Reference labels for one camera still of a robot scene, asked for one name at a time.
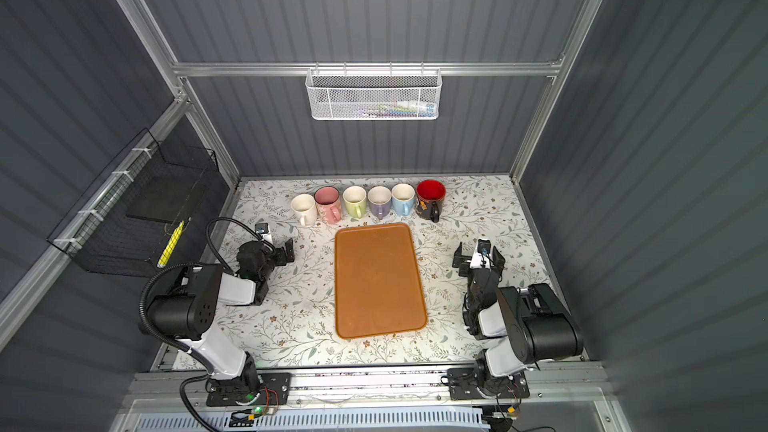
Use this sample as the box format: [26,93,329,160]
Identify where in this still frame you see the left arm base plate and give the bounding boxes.
[206,373,292,407]

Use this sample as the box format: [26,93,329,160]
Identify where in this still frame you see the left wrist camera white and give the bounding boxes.
[253,222,274,244]

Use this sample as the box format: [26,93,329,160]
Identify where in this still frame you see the yellow marker pen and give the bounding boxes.
[156,221,185,268]

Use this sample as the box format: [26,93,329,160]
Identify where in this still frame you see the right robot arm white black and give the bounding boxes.
[441,238,583,401]

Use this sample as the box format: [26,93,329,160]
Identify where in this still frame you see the black wire basket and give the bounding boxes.
[48,132,219,277]

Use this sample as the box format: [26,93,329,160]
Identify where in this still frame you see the pink ghost mug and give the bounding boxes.
[314,186,342,225]

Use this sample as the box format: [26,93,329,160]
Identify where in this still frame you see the floral table mat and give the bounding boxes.
[216,175,550,367]

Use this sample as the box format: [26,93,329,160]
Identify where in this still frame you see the light green mug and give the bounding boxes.
[342,185,367,219]

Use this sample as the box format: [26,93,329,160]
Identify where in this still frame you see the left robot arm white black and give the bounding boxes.
[140,239,295,406]

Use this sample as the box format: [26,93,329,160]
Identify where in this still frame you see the pens in white basket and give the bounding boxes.
[357,100,438,118]

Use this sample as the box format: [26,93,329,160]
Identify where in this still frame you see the white perforated cable duct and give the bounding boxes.
[136,406,499,432]

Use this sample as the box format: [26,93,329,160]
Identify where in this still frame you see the white cream mug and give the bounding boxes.
[291,194,318,227]

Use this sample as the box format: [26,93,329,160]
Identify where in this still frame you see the purple mug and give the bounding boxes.
[367,186,392,220]

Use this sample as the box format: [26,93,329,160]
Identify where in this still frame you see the white wire mesh basket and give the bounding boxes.
[305,65,443,121]

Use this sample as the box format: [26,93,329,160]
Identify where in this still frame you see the light blue mug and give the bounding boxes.
[391,183,416,217]

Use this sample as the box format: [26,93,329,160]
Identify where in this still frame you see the black skull pattern mug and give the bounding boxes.
[415,179,446,223]

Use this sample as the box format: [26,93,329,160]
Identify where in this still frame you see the orange plastic tray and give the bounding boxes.
[334,223,428,339]

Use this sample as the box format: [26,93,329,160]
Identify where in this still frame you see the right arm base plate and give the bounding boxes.
[440,367,530,401]

